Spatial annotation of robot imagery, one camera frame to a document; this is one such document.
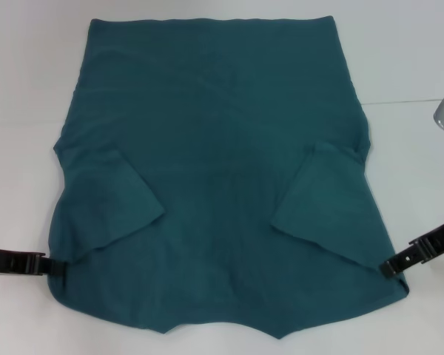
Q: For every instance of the blue shirt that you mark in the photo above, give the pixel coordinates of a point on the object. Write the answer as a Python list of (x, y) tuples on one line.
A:
[(214, 166)]

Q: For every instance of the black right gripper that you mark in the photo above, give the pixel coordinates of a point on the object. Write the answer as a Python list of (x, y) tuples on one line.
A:
[(438, 240)]

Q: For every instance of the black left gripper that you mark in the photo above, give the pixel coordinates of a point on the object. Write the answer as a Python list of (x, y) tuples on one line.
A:
[(11, 260)]

